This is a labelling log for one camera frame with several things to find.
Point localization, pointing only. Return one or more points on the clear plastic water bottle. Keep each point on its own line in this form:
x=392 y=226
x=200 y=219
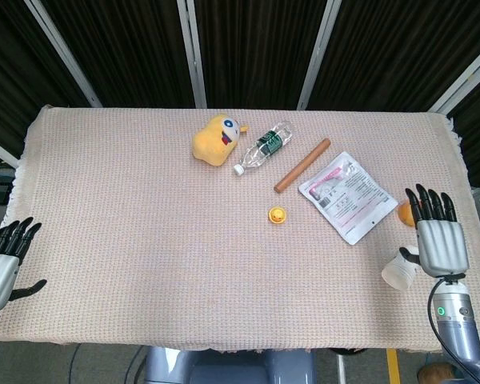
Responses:
x=264 y=150

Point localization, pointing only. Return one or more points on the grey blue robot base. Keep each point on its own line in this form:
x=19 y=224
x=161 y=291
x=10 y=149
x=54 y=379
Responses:
x=232 y=366

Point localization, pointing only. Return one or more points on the small yellow rubber duck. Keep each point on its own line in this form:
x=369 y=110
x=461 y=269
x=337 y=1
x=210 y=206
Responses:
x=277 y=214

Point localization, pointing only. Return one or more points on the dark pleated curtain panel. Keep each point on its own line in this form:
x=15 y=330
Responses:
x=396 y=52
x=260 y=52
x=20 y=72
x=128 y=52

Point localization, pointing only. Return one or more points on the yellow fluted cap dish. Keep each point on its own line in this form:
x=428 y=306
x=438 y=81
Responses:
x=270 y=219

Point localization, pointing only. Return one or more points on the white metal screen post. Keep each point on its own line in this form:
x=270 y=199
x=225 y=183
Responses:
x=64 y=54
x=0 y=150
x=193 y=52
x=464 y=76
x=318 y=56

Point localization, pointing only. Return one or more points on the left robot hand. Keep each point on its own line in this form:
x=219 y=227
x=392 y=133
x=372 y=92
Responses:
x=0 y=264

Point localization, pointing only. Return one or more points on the translucent plastic cup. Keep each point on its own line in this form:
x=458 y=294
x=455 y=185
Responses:
x=400 y=274

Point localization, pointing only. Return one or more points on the orange fruit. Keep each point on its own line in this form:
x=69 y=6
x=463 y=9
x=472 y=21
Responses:
x=405 y=214

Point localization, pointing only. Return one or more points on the yellow plush toy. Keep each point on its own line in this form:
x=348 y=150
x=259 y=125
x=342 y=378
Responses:
x=212 y=144

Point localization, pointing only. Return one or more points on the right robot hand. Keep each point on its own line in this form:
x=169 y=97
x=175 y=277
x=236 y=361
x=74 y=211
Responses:
x=442 y=248

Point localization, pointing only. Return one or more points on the beige woven tablecloth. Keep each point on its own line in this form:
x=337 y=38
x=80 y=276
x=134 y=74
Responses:
x=144 y=240

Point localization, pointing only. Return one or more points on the white printed plastic packet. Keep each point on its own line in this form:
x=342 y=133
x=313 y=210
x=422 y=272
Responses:
x=346 y=196

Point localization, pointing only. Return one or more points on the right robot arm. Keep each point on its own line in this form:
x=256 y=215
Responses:
x=460 y=332

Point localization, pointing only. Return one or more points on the wooden rolling pin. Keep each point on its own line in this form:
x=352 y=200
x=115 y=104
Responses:
x=304 y=164

